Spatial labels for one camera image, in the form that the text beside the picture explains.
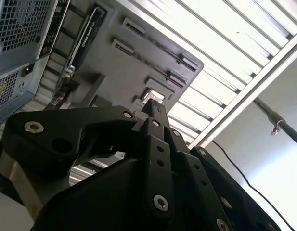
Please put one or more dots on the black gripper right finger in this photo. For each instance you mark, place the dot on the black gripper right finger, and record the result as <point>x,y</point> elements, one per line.
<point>194,173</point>

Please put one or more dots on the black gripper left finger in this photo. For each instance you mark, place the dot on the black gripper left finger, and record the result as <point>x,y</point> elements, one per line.
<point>66,130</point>

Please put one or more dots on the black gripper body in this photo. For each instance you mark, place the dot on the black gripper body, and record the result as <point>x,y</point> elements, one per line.
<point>102,197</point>

